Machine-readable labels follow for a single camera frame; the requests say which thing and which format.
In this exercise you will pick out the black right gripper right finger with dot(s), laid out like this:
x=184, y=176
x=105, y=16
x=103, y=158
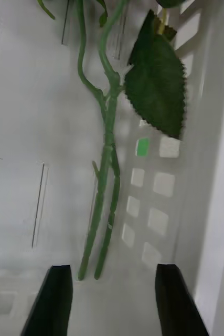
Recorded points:
x=174, y=302

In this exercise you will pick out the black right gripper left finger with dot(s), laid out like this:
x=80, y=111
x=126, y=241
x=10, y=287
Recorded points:
x=54, y=302

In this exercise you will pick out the shallow white box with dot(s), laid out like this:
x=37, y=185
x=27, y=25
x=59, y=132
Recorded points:
x=25, y=131

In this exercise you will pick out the green leaf twig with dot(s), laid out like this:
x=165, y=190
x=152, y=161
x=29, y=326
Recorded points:
x=166, y=29

